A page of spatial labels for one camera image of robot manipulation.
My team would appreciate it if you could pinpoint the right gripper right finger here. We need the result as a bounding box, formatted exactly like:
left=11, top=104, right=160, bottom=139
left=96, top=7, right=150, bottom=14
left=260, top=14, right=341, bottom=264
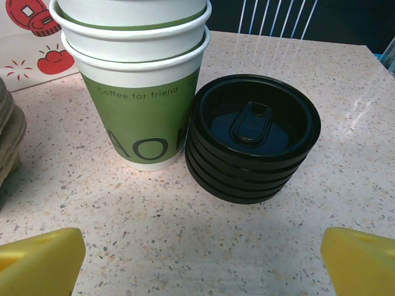
left=320, top=226, right=395, bottom=296

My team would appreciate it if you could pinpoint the brown pulp cup carrier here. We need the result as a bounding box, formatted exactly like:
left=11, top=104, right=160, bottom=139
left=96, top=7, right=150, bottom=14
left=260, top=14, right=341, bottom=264
left=0, top=103, right=28, bottom=149
left=0, top=76, right=15, bottom=107

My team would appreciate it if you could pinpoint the white red-printed paper bag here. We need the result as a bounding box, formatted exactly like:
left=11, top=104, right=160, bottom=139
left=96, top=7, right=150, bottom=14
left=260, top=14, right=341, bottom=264
left=0, top=0, right=83, bottom=93

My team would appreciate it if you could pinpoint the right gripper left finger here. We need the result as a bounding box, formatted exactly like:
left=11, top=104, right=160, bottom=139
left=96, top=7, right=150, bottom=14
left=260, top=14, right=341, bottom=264
left=0, top=227, right=86, bottom=296

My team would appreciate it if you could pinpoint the black plastic cup lid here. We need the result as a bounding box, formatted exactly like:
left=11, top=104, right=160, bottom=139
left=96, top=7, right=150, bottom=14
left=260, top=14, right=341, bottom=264
left=185, top=154, right=294, bottom=205
left=187, top=120, right=316, bottom=174
left=189, top=73, right=322, bottom=164
left=185, top=132, right=309, bottom=185
left=185, top=144, right=302, bottom=195

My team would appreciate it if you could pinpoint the green white paper cup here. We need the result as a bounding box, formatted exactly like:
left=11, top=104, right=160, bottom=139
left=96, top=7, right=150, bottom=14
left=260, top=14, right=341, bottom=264
left=56, top=0, right=207, bottom=31
left=49, top=1, right=213, bottom=64
left=60, top=29, right=211, bottom=172

